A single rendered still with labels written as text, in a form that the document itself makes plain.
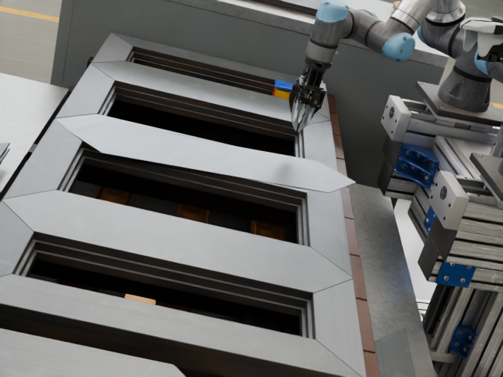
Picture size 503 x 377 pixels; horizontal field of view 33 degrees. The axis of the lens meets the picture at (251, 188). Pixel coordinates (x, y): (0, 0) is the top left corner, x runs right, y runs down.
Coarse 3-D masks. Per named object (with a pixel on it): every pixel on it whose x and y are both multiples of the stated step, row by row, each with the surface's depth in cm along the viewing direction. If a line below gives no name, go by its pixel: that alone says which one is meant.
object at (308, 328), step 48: (144, 96) 245; (240, 192) 208; (288, 192) 209; (48, 240) 165; (192, 288) 167; (240, 288) 168; (288, 288) 168; (48, 336) 145; (96, 336) 145; (144, 336) 144
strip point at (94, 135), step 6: (90, 126) 212; (96, 126) 213; (102, 126) 214; (72, 132) 207; (78, 132) 207; (84, 132) 208; (90, 132) 209; (96, 132) 210; (102, 132) 211; (84, 138) 205; (90, 138) 206; (96, 138) 207; (102, 138) 208; (90, 144) 203; (96, 144) 204; (102, 144) 205; (102, 150) 202
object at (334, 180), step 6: (318, 162) 226; (324, 168) 223; (330, 168) 224; (324, 174) 220; (330, 174) 221; (336, 174) 222; (342, 174) 223; (330, 180) 218; (336, 180) 219; (342, 180) 219; (330, 186) 214; (336, 186) 215; (342, 186) 216
